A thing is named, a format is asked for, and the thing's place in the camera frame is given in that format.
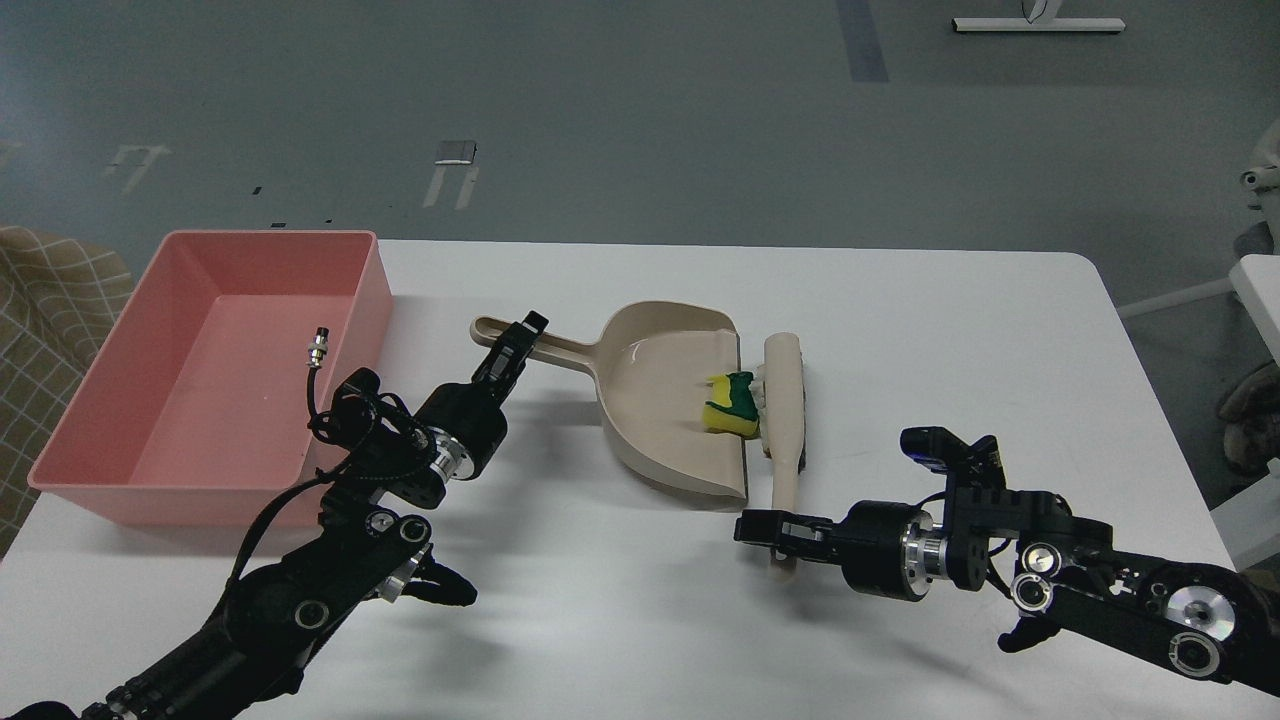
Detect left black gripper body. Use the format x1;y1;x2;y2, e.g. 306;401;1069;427
413;382;508;480

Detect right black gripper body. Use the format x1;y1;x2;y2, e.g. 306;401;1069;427
838;500;946;602

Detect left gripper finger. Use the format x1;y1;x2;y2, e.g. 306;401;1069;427
498;311;548;396
474;338;498;391

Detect yellow green sponge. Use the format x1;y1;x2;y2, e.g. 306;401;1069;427
701;372;762;439

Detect beige plastic dustpan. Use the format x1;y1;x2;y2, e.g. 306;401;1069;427
529;301;748;502

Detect beige hand brush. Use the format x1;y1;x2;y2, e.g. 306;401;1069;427
762;332;808;584

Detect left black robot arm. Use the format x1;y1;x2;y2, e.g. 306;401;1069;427
17;313;548;719

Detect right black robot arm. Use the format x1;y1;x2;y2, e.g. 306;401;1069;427
733;427;1279;694

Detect pink plastic bin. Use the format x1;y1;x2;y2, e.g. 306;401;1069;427
29;231;393;528

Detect white table at right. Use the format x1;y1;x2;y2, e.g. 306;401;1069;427
1211;255;1279;569

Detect white office chair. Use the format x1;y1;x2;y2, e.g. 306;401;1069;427
1116;120;1279;416

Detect beige checkered cloth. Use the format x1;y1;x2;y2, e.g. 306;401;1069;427
1;225;134;552

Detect white stand base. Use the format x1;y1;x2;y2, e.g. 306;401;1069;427
951;1;1126;35

